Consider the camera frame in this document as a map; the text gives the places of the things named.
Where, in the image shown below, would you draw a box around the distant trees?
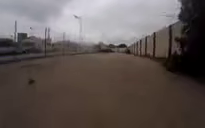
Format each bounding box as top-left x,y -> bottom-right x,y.
107,43 -> 128,49

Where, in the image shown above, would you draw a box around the brown dirt road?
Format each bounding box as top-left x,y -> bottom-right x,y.
0,52 -> 205,128

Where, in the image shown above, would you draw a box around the street lamp pole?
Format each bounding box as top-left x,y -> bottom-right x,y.
73,14 -> 84,51

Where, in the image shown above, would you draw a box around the tall pole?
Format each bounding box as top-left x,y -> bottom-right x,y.
13,20 -> 18,43

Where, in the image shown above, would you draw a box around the dark tree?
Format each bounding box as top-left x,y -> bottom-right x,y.
165,0 -> 205,80

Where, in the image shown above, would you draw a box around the grey building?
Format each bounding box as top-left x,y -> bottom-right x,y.
0,37 -> 19,56

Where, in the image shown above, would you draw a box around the wire mesh fence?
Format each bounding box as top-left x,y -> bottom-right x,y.
0,27 -> 98,60

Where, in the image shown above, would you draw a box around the pale panel wall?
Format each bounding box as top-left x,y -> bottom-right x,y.
127,20 -> 185,60

